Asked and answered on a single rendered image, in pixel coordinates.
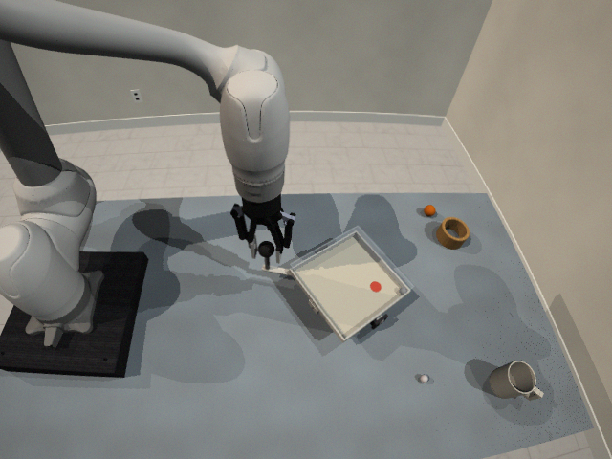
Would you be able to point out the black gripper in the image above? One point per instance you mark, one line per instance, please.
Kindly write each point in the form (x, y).
(271, 212)

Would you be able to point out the brown tape roll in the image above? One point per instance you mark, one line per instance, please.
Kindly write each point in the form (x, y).
(459, 227)

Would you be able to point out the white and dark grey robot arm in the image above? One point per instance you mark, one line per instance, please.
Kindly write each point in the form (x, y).
(39, 261)

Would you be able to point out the grey mug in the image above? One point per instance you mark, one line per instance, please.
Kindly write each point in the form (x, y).
(522, 377)

